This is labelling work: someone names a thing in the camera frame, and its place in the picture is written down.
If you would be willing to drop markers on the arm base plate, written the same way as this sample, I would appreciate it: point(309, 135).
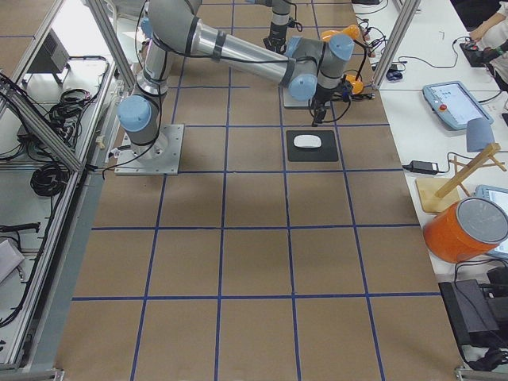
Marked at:
point(160, 159)

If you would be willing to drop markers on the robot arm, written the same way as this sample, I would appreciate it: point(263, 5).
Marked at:
point(311, 70)
point(281, 21)

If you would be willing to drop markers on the orange desk lamp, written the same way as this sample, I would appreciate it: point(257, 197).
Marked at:
point(352, 31)

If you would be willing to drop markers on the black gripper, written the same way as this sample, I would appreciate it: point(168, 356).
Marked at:
point(321, 101)
point(275, 39)

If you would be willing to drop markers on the white computer mouse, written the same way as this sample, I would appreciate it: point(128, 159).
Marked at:
point(307, 141)

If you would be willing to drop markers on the black power adapter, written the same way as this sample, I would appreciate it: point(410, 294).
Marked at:
point(423, 167)

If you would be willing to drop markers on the orange cylindrical container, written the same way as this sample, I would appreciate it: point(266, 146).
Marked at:
point(453, 235)

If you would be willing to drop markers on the black mousepad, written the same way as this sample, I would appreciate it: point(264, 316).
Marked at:
point(326, 153)

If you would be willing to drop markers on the silver closed laptop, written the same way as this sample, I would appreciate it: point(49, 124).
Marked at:
point(294, 104)

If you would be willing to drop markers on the wooden stand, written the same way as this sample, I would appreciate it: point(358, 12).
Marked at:
point(437, 194)

